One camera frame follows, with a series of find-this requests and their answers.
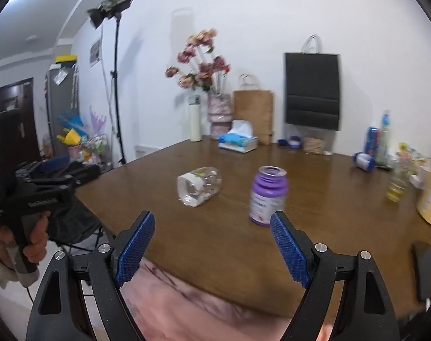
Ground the clear glass cup lying down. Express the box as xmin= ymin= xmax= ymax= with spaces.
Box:
xmin=177 ymin=166 xmax=222 ymax=207

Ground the purple plastic cup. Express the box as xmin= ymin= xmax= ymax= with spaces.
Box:
xmin=249 ymin=165 xmax=289 ymax=226

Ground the person's left hand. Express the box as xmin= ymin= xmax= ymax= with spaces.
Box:
xmin=0 ymin=211 xmax=51 ymax=269

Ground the dark wooden door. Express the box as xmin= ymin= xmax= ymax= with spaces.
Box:
xmin=0 ymin=78 xmax=40 ymax=184

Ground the black phone on table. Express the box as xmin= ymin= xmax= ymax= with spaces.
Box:
xmin=412 ymin=241 xmax=431 ymax=303

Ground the pink trousers lap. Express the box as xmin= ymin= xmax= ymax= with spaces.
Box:
xmin=120 ymin=258 xmax=336 ymax=341

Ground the grey refrigerator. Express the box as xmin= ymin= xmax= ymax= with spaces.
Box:
xmin=45 ymin=61 xmax=79 ymax=157

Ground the yellow oil glass bottle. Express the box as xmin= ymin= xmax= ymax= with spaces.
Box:
xmin=386 ymin=159 xmax=411 ymax=202

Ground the small blue white jar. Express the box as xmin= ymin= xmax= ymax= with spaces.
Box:
xmin=353 ymin=152 xmax=376 ymax=172

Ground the cream thermos bottle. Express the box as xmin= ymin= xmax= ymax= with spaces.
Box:
xmin=188 ymin=95 xmax=202 ymax=142

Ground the blue spray can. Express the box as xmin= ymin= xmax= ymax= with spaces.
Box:
xmin=363 ymin=126 xmax=380 ymax=157

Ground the clear box of sticks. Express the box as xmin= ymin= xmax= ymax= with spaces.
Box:
xmin=302 ymin=128 xmax=336 ymax=155

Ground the clear blue-cap bottle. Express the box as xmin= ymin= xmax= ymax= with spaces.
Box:
xmin=376 ymin=110 xmax=390 ymax=168

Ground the pink flower vase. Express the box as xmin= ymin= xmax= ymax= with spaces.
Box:
xmin=208 ymin=94 xmax=232 ymax=139

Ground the studio light on stand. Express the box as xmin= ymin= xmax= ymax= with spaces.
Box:
xmin=87 ymin=0 xmax=133 ymax=165

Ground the dried pink flower bouquet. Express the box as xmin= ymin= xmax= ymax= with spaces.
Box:
xmin=165 ymin=28 xmax=231 ymax=95

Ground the blue tissue box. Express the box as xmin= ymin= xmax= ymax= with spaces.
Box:
xmin=218 ymin=120 xmax=258 ymax=154

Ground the brown paper bag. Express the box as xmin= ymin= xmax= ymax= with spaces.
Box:
xmin=233 ymin=73 xmax=274 ymax=145

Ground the black paper bag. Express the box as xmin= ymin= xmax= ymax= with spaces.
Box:
xmin=284 ymin=35 xmax=341 ymax=131

